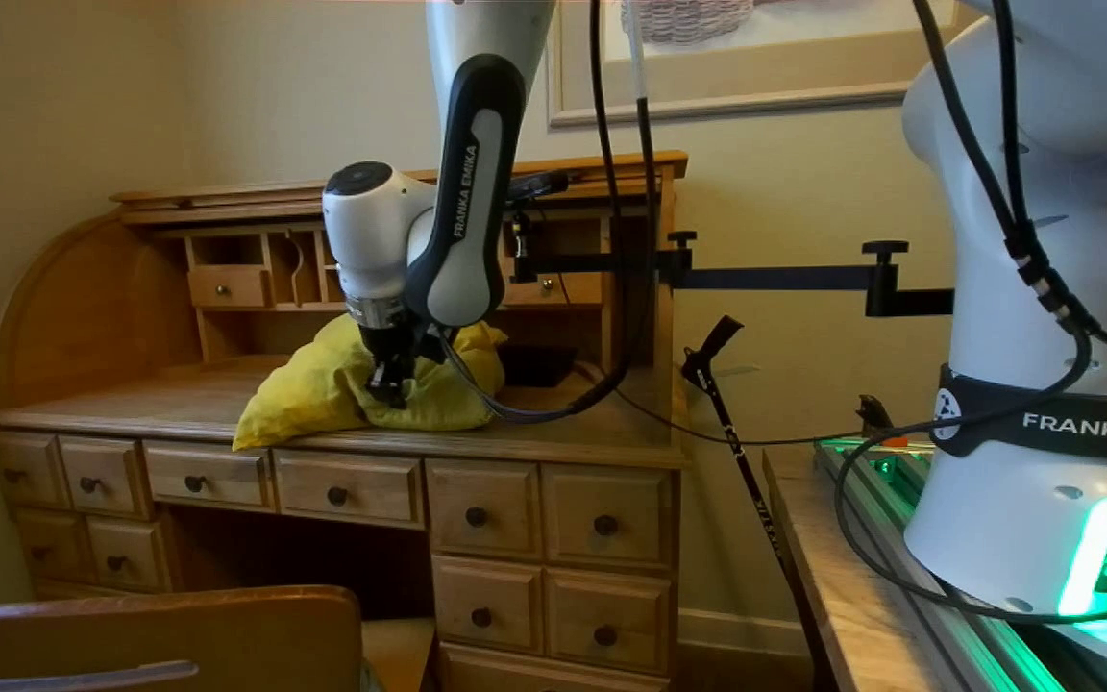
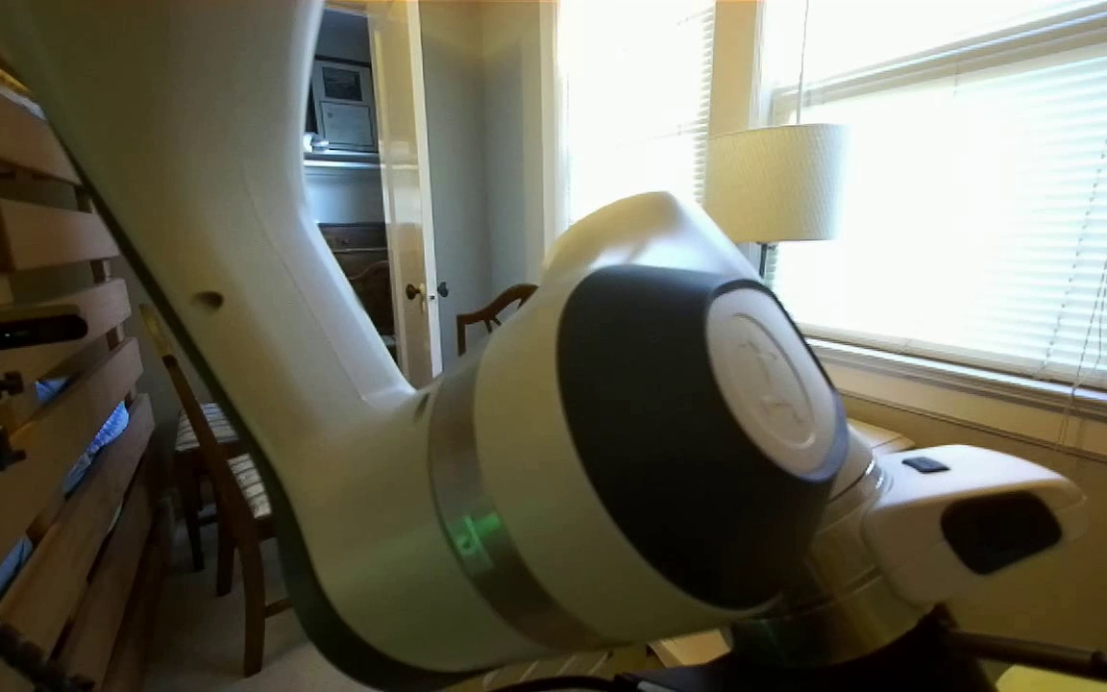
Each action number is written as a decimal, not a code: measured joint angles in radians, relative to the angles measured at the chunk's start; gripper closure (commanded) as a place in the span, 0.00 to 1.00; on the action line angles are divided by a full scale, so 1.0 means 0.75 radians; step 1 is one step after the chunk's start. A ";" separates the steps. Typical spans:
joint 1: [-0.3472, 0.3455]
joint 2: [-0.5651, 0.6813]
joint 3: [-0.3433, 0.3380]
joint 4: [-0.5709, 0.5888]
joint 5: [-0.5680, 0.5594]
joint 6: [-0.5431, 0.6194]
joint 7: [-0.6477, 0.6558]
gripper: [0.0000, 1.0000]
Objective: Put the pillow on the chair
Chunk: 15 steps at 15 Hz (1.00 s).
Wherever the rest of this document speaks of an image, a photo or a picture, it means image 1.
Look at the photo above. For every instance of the yellow cloth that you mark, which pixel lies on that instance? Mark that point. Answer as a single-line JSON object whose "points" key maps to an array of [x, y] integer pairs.
{"points": [[304, 396]]}

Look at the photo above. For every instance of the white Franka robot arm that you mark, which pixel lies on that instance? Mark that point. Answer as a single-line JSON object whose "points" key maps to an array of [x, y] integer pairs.
{"points": [[1040, 193]]}

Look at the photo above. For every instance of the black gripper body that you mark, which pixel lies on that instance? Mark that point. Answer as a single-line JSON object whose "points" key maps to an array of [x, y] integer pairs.
{"points": [[401, 349]]}

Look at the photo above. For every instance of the framed wall picture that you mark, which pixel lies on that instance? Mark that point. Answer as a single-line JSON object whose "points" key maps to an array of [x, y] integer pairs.
{"points": [[731, 81]]}

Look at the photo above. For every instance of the black stereo camera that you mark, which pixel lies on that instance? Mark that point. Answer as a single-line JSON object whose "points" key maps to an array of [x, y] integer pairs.
{"points": [[541, 190]]}

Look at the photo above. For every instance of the black thin pole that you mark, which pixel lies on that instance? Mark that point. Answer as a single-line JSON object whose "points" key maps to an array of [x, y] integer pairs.
{"points": [[739, 463]]}

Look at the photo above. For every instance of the light wooden slat-back chair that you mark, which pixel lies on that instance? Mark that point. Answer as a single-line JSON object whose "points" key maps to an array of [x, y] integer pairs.
{"points": [[195, 630]]}

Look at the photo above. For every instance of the wooden roll-top desk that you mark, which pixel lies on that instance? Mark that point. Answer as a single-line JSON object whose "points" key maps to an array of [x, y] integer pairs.
{"points": [[116, 322]]}

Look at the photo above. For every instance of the green-lit metal robot base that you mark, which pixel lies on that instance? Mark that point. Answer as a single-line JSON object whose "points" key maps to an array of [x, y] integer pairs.
{"points": [[963, 640]]}

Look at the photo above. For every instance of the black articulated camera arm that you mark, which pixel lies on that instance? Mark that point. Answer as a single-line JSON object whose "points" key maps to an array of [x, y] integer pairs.
{"points": [[771, 276]]}

